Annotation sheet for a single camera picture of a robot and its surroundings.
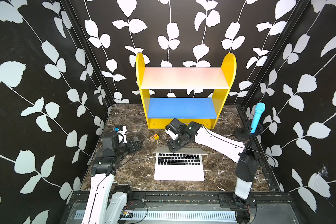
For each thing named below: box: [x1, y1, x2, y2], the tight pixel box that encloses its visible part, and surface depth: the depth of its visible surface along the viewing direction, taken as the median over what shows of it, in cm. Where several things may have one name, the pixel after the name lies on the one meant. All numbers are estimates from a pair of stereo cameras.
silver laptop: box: [153, 147, 209, 182], surface depth 86 cm
